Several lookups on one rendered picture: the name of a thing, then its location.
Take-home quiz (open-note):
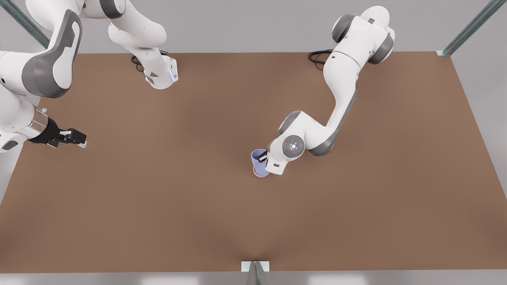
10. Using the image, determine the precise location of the purple cup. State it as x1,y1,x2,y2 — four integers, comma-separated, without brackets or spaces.
251,149,270,177

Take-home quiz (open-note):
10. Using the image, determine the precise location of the black cable loop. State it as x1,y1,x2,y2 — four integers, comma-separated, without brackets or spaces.
308,49,334,71
131,50,170,73

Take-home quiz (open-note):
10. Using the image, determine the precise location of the silver frame post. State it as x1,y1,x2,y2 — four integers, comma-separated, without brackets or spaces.
0,0,51,49
241,261,270,285
436,0,507,57

